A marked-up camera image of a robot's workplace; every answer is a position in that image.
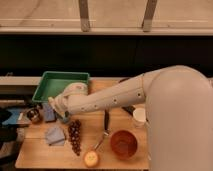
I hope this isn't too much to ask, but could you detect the white paper cup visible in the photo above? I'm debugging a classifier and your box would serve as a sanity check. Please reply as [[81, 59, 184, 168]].
[[133, 108, 146, 127]]

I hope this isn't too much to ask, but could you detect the blue plastic cup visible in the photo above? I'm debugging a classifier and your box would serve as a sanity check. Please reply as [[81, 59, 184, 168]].
[[57, 112, 70, 124]]

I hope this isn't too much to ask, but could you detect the yellow apple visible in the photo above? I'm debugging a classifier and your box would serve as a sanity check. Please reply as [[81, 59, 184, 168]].
[[83, 150, 99, 168]]

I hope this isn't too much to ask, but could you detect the blue object left of table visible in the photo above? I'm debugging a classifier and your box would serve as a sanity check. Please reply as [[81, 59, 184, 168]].
[[3, 108, 30, 126]]

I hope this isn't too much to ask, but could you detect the red grape bunch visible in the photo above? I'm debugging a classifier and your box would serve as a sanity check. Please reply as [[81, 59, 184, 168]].
[[68, 120, 81, 156]]

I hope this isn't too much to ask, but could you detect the orange bowl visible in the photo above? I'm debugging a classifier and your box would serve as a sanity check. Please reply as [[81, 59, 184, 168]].
[[110, 130, 138, 160]]

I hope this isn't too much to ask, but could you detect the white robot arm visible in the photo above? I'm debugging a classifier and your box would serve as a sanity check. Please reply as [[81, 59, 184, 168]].
[[48, 65, 213, 171]]

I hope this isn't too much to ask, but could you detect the green plastic tray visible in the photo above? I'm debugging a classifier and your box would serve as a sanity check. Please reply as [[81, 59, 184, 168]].
[[32, 71, 90, 103]]

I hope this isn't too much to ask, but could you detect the blue folded cloth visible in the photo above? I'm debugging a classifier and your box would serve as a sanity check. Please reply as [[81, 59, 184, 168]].
[[45, 125, 66, 146]]

